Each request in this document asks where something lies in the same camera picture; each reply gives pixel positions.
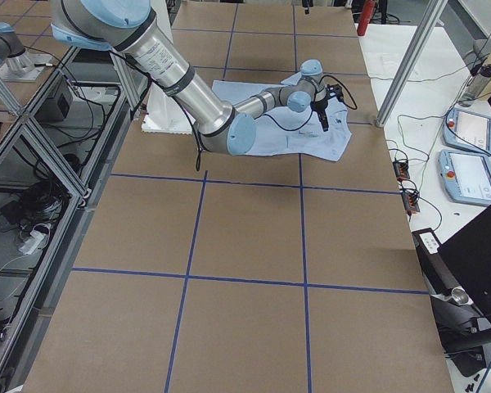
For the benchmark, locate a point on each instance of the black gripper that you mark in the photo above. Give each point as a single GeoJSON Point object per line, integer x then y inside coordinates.
{"type": "Point", "coordinates": [320, 107]}

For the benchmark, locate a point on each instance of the light blue t-shirt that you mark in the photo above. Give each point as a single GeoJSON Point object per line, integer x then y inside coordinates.
{"type": "Point", "coordinates": [282, 131]}

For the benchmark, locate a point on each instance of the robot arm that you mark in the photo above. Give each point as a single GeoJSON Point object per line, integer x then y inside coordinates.
{"type": "Point", "coordinates": [130, 27]}

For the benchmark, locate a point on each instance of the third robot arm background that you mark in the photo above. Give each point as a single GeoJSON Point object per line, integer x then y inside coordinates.
{"type": "Point", "coordinates": [10, 44]}

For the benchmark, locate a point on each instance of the orange black connector box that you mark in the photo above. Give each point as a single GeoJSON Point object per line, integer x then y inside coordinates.
{"type": "Point", "coordinates": [401, 169]}

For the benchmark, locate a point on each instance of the red fire extinguisher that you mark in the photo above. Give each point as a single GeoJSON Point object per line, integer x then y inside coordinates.
{"type": "Point", "coordinates": [365, 17]}

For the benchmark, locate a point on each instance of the far teach pendant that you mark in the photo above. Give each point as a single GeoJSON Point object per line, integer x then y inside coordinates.
{"type": "Point", "coordinates": [468, 131]}

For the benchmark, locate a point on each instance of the teach pendant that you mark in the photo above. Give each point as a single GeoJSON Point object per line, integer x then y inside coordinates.
{"type": "Point", "coordinates": [466, 177]}
{"type": "Point", "coordinates": [468, 131]}

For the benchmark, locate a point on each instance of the water bottle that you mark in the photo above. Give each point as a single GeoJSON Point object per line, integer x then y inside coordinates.
{"type": "Point", "coordinates": [476, 85]}

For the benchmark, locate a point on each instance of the near teach pendant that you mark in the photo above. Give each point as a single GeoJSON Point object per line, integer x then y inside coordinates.
{"type": "Point", "coordinates": [466, 177]}

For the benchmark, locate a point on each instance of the black laptop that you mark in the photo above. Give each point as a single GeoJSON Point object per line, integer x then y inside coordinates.
{"type": "Point", "coordinates": [467, 254]}

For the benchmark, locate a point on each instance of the aluminium frame post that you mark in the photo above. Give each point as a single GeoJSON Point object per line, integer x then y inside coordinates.
{"type": "Point", "coordinates": [419, 39]}

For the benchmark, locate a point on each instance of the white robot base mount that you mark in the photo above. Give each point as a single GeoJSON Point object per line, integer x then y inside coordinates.
{"type": "Point", "coordinates": [163, 115]}

